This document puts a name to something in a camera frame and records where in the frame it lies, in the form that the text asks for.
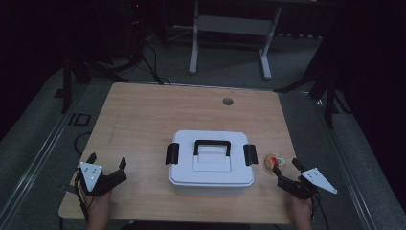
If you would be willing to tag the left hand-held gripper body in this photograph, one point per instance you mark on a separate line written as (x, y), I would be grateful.
(91, 175)

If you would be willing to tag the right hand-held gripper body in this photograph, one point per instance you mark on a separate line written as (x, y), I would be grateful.
(316, 179)

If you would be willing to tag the round snack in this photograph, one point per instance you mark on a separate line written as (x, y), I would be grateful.
(270, 159)

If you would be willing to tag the white lidded storage box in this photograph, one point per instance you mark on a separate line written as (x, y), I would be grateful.
(210, 169)

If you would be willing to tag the white plastic storage box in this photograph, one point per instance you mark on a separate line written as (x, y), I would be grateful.
(210, 190)

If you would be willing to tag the person's left hand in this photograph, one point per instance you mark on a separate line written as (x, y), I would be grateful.
(99, 206)

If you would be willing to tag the person's right hand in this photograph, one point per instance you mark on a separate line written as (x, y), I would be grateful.
(301, 209)

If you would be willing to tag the black tripod stand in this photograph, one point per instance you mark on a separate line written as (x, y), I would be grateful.
(83, 68)
(328, 89)

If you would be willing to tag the metal floor rail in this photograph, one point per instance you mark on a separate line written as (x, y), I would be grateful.
(344, 166)
(38, 156)

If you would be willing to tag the white metal desk frame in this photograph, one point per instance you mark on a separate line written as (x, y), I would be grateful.
(234, 25)

